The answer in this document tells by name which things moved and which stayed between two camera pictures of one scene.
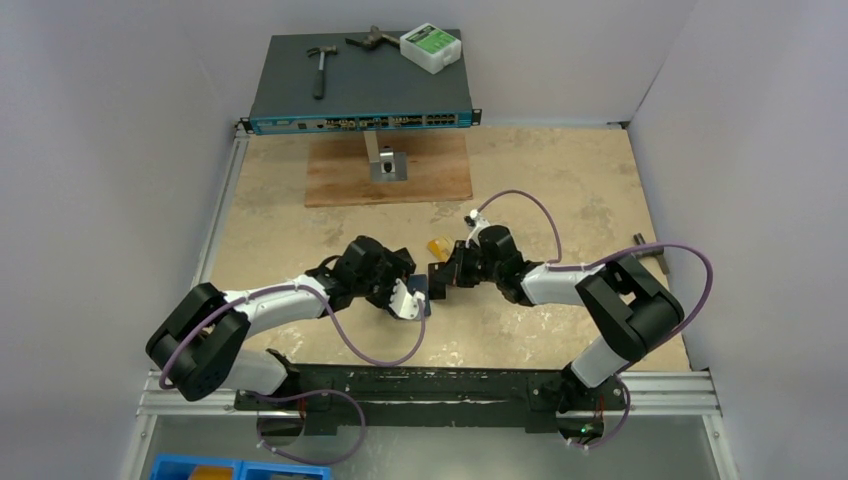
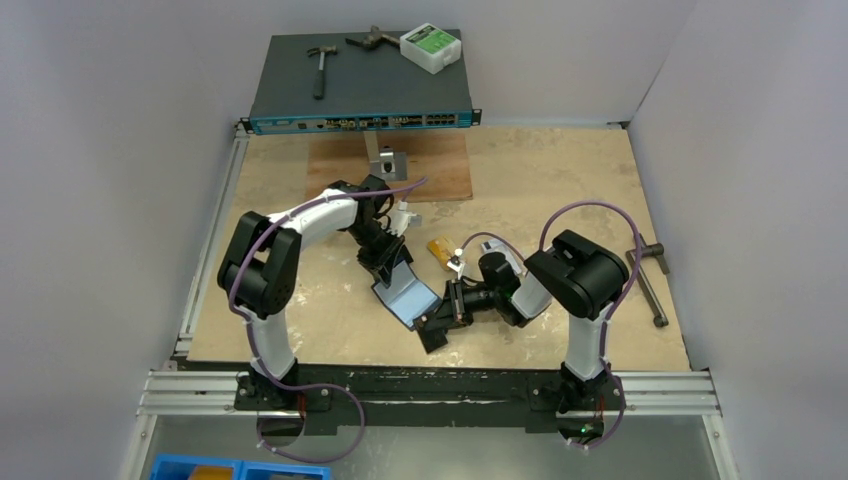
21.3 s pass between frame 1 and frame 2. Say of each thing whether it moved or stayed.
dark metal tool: stayed
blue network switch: stayed
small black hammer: stayed
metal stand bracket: stayed
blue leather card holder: moved
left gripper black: moved
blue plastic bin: stayed
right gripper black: moved
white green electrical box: stayed
